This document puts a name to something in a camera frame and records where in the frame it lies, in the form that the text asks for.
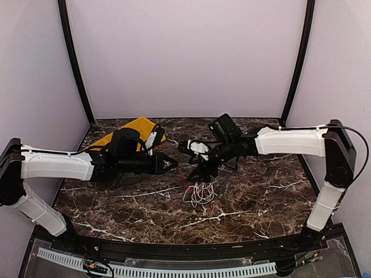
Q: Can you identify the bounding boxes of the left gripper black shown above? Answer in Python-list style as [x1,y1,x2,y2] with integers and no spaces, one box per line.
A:
[118,152,178,175]

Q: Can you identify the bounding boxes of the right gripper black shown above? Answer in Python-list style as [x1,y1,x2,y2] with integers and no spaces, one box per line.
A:
[186,139,235,183]

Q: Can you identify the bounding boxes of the white cable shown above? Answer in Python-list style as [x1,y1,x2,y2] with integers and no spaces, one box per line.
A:
[183,181,219,209]

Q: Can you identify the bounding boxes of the red cable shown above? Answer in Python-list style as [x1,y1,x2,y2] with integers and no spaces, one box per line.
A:
[175,166,190,189]

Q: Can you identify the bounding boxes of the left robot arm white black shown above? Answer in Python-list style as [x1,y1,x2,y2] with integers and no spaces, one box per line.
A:
[1,127,178,253]

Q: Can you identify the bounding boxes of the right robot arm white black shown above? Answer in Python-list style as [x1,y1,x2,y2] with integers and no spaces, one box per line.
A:
[178,114,357,251]

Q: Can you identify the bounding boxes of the middle yellow plastic bin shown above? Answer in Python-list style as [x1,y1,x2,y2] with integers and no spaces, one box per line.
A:
[112,121,147,140]

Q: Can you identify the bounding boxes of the yellow plastic bin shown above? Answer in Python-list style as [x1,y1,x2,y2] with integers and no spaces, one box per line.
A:
[112,121,147,140]
[133,116,166,143]
[82,133,113,154]

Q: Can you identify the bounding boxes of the right yellow plastic bin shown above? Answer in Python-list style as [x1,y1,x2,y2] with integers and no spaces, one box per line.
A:
[133,116,166,143]

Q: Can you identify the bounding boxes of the left yellow plastic bin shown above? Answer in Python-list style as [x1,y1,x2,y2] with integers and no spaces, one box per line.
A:
[82,133,113,154]

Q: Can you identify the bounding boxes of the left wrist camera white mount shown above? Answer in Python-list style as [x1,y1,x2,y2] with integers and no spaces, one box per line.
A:
[144,124,165,155]

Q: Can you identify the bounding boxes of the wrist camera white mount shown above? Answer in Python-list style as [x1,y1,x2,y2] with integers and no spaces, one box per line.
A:
[144,124,165,155]
[178,140,210,160]

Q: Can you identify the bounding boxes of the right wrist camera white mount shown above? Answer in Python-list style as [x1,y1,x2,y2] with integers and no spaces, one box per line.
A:
[178,140,210,160]

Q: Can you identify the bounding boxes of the black front rail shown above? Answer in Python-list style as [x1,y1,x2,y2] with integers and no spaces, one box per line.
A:
[53,234,327,261]

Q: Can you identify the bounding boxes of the small circuit board with wires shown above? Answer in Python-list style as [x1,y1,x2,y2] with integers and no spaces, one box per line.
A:
[82,258,108,275]

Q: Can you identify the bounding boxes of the left black frame post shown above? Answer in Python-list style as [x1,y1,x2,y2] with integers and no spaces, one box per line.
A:
[57,0,95,125]

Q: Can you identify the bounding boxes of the black frame post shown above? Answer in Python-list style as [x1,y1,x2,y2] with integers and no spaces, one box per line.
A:
[57,0,95,125]
[280,0,315,125]

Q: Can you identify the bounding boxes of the right black frame post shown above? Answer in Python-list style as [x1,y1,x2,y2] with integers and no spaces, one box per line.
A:
[280,0,315,125]

